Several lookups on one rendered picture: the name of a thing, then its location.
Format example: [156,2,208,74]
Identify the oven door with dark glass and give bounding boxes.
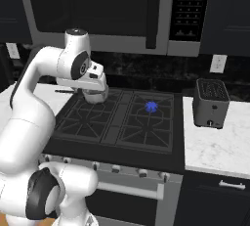
[82,170,182,226]

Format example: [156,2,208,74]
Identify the blue burner flame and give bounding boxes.
[145,101,159,113]

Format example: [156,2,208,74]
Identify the black and silver microwave oven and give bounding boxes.
[16,0,213,58]

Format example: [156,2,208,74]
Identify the white wall outlet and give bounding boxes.
[209,54,229,74]
[5,42,21,60]

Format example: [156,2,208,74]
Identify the dark wall cupboard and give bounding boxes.
[0,0,34,45]
[198,0,250,58]

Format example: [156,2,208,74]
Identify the dark drawer front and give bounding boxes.
[173,169,250,226]

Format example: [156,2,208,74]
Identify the grey toaster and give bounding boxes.
[191,77,231,130]

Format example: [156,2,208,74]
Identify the silver oven door handle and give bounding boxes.
[95,180,166,202]

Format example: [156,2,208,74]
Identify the black and silver stove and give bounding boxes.
[38,86,187,226]

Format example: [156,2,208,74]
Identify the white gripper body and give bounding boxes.
[56,74,110,105]

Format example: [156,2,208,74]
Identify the silver drawer handle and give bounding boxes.
[218,179,247,191]

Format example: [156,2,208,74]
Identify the black microwave door handle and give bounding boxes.
[145,0,162,50]

